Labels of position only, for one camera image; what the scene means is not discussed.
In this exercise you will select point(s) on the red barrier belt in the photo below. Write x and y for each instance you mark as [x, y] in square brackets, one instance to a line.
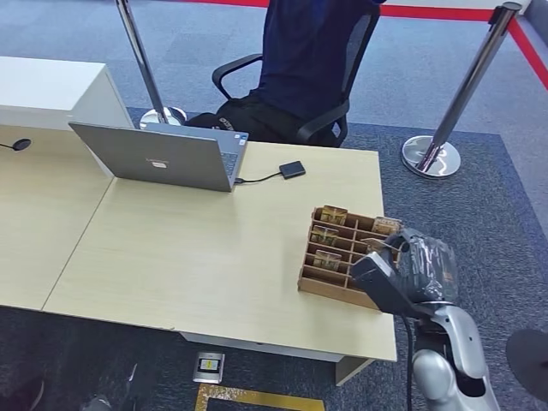
[531, 54]
[428, 12]

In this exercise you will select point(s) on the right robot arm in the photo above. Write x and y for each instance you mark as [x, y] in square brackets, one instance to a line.
[454, 352]

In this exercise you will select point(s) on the black office chair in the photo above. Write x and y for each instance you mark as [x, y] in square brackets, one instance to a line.
[361, 51]

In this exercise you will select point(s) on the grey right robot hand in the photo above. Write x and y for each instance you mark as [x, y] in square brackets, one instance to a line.
[411, 278]

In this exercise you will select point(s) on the black external drive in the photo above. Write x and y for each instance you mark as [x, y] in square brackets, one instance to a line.
[292, 170]

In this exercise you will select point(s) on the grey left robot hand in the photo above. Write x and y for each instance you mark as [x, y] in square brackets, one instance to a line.
[96, 405]

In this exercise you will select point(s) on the yellow floor tape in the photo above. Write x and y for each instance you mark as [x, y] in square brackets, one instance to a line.
[257, 398]

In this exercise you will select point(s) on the person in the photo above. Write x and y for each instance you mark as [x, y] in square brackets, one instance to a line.
[300, 57]

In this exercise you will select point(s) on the yellow hotel key card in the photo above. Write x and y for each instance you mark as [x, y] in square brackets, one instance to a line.
[386, 226]
[334, 215]
[327, 260]
[324, 235]

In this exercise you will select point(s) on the grey laptop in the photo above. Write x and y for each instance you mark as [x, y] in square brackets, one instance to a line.
[162, 159]

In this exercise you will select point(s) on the black round desk grommet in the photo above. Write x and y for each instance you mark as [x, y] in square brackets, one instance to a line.
[21, 144]

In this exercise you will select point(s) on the chrome stanchion post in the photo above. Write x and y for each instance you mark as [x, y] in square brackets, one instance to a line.
[141, 57]
[466, 85]

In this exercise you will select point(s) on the wooden card organizer box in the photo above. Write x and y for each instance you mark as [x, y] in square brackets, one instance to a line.
[330, 289]

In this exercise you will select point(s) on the silver floor socket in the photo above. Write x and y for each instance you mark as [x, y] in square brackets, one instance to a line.
[209, 367]

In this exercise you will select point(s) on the white cabinet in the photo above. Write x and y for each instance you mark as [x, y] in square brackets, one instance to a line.
[43, 85]

